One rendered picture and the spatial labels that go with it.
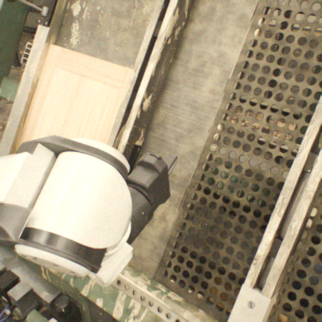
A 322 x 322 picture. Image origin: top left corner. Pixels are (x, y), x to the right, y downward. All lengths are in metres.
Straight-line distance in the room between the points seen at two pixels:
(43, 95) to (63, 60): 0.13
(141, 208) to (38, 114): 0.67
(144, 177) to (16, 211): 0.35
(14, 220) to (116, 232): 0.10
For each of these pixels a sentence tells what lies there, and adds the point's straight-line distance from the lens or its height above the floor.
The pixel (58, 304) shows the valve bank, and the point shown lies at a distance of 1.12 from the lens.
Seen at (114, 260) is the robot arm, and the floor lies 1.25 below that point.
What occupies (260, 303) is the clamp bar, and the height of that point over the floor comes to 1.01.
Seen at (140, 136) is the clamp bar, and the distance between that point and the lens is 1.00.
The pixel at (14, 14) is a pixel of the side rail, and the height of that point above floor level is 1.32.
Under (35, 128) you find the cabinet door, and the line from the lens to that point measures 1.26.
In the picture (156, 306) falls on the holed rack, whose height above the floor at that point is 0.89.
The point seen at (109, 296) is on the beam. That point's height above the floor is 0.85.
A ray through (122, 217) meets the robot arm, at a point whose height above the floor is 1.41.
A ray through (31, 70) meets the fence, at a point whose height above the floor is 1.22.
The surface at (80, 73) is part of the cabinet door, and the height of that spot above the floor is 1.24.
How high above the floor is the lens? 1.70
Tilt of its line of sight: 37 degrees down
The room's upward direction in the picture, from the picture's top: straight up
